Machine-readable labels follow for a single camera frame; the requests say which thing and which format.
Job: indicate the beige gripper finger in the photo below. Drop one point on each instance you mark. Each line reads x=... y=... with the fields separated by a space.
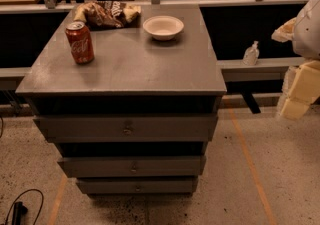
x=285 y=32

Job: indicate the white paper bowl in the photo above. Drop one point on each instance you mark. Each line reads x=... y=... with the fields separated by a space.
x=163 y=28

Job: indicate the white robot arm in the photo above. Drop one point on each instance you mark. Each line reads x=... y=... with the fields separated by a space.
x=303 y=31

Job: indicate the red coke can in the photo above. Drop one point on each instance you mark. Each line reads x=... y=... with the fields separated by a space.
x=80 y=42

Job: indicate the clear sanitizer bottle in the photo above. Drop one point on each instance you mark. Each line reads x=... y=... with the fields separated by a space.
x=251 y=54

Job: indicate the yellow foam block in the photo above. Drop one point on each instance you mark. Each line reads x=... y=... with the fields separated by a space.
x=301 y=88

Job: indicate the brown chip bag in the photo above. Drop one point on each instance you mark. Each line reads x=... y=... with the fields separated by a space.
x=101 y=15

